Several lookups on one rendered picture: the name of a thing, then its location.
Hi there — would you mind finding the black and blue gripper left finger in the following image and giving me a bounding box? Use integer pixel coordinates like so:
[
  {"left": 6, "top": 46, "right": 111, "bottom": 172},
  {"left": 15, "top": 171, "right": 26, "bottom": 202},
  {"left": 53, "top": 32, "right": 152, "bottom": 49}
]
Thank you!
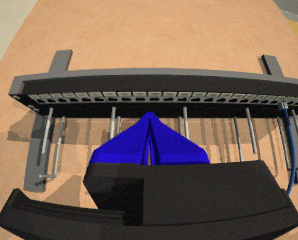
[{"left": 88, "top": 112, "right": 149, "bottom": 165}]

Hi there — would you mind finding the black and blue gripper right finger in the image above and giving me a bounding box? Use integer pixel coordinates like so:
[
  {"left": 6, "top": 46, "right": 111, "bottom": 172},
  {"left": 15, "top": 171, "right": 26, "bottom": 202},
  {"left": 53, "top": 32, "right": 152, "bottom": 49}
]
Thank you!
[{"left": 149, "top": 112, "right": 210, "bottom": 165}]

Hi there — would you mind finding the dark blue cable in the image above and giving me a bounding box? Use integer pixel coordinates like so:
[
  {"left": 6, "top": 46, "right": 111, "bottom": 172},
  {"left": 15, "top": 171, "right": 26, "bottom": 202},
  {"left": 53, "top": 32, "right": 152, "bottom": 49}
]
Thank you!
[{"left": 284, "top": 118, "right": 296, "bottom": 195}]

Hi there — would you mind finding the grey patch panel rack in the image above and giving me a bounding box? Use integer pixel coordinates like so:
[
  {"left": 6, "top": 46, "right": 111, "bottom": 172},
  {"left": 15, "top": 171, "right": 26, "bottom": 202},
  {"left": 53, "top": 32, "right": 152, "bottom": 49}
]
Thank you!
[{"left": 8, "top": 49, "right": 298, "bottom": 192}]

